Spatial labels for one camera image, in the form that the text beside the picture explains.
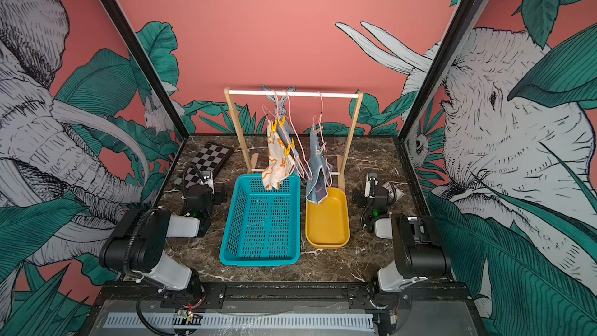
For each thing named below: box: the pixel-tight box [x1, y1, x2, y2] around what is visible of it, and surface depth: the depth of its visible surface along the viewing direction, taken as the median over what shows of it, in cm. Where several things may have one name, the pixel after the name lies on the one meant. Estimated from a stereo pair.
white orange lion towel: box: [261, 119, 297, 190], surface depth 92 cm
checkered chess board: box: [171, 142, 235, 189], surface depth 109 cm
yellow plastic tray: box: [305, 187, 351, 249], surface depth 91 cm
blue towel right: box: [305, 125, 334, 205], surface depth 92 cm
